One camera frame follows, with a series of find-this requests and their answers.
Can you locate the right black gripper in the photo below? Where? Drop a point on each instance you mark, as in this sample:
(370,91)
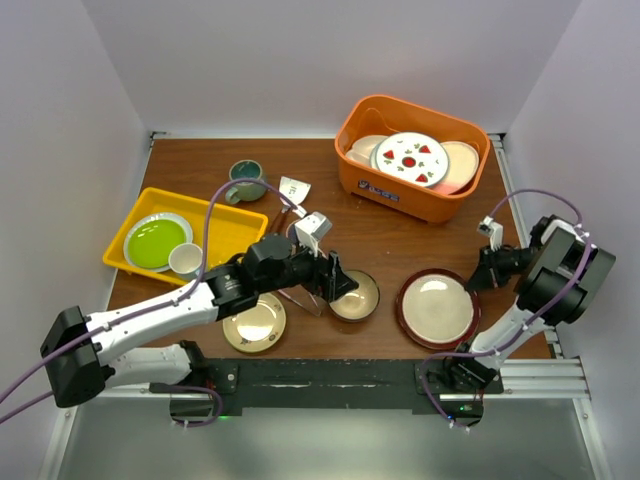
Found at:
(488,274)

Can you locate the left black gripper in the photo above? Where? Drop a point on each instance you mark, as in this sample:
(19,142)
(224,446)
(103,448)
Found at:
(327,276)

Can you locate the cream plate with maroon rim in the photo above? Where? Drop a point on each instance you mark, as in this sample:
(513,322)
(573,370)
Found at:
(435,309)

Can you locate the cream and pink branch plate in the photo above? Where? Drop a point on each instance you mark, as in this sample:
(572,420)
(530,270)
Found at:
(463,165)

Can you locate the white divided plate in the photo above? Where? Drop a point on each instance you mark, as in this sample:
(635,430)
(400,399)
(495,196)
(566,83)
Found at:
(362,148)

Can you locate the watermelon pattern plate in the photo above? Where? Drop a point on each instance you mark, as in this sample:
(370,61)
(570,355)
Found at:
(373,158)
(413,157)

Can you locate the green ceramic mug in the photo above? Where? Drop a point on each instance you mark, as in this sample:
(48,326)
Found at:
(244,173)

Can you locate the lavender mug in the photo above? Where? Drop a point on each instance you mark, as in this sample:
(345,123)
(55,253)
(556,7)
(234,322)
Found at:
(290,232)

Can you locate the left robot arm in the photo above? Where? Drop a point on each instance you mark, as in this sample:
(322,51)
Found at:
(85,354)

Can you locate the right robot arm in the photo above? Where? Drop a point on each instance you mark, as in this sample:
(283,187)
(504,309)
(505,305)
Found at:
(559,273)

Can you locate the orange plastic bin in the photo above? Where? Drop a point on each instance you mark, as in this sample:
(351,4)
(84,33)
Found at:
(386,115)

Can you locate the cream bowl with dark rim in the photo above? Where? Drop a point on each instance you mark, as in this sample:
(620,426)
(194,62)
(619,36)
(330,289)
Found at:
(360,303)

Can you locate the pink metal tongs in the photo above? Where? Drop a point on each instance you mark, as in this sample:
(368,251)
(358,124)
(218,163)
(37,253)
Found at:
(301,298)

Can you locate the small cream floral plate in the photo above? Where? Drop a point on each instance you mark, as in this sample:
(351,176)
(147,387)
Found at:
(257,329)

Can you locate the yellow plastic tray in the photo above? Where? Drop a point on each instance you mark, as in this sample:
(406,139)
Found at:
(231,230)

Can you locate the green plate with grey rim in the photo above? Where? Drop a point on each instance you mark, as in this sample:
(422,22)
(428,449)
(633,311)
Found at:
(150,241)

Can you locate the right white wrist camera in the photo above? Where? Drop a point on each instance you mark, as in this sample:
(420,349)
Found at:
(493,230)

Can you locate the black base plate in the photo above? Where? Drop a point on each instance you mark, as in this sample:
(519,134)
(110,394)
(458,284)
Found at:
(230,386)

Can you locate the metal spatula with wooden handle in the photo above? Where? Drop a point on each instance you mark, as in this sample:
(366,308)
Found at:
(294,190)

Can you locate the aluminium frame rail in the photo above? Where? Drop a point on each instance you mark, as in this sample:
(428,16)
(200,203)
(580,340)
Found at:
(528,379)

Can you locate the cream cup with blue handle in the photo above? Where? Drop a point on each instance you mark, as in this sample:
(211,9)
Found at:
(185,260)

